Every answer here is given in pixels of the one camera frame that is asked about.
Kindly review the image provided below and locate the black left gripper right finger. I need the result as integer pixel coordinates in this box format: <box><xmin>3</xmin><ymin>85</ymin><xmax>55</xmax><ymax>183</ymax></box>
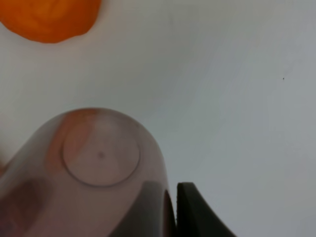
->
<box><xmin>177</xmin><ymin>182</ymin><xmax>235</xmax><ymax>237</ymax></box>

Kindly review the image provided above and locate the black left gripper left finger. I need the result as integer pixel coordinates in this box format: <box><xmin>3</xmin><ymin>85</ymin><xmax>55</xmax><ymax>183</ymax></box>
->
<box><xmin>0</xmin><ymin>178</ymin><xmax>47</xmax><ymax>237</ymax></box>

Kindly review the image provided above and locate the translucent purple plastic cup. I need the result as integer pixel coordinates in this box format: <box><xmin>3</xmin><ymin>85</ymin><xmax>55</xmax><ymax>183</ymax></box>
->
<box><xmin>0</xmin><ymin>108</ymin><xmax>176</xmax><ymax>237</ymax></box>

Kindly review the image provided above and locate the orange mandarin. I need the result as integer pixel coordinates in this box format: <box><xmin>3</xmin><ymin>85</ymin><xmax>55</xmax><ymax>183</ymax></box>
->
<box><xmin>0</xmin><ymin>0</ymin><xmax>102</xmax><ymax>43</ymax></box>

